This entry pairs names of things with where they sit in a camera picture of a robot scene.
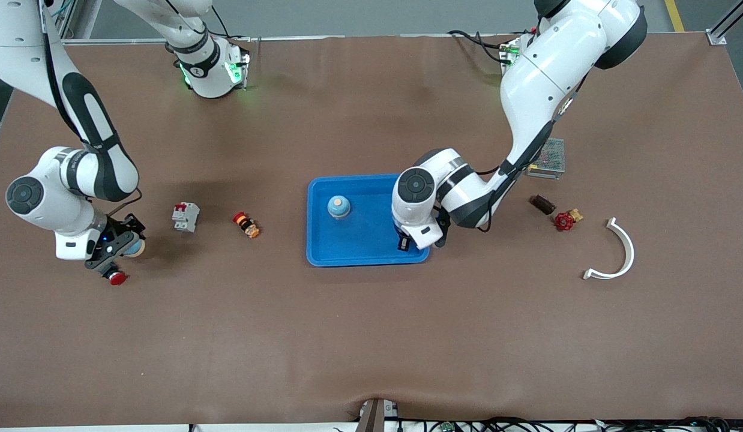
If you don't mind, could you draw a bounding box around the brass valve with red handwheel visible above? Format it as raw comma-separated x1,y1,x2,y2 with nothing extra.
555,208,584,232

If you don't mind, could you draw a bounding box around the red orange button switch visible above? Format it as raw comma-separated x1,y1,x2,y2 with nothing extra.
232,211,260,239

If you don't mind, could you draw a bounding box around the blue plastic tray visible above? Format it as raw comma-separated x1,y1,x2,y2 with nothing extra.
306,173,431,268

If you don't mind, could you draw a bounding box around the silver table edge rail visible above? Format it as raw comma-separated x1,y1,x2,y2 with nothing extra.
65,34,726,46

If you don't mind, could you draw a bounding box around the aluminium frame profile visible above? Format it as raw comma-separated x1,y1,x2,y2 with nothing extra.
47,0,102,44
706,0,743,46

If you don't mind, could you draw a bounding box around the yellow floor tape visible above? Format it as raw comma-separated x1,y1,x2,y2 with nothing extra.
666,0,687,32

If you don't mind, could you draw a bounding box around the brown table mat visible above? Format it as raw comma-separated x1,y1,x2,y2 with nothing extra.
0,33,743,428

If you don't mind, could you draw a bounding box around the white circuit breaker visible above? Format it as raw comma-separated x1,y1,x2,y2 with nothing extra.
172,202,200,233

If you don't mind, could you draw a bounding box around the black base cable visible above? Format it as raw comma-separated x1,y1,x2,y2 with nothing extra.
448,29,511,64

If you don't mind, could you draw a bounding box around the white curved plastic bracket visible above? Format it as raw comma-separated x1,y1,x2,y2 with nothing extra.
582,217,636,281

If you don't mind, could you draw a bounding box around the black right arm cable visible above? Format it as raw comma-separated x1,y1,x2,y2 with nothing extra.
40,0,143,218

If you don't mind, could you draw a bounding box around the metal table edge bracket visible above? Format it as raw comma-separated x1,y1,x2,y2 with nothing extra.
355,398,400,432

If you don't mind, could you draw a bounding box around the metal mesh power supply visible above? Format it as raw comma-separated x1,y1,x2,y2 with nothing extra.
526,138,566,180

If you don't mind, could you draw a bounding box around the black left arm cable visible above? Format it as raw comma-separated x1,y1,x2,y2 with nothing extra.
475,90,582,233

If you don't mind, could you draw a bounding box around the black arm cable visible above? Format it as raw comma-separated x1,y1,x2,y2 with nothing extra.
40,0,143,218
475,90,582,233

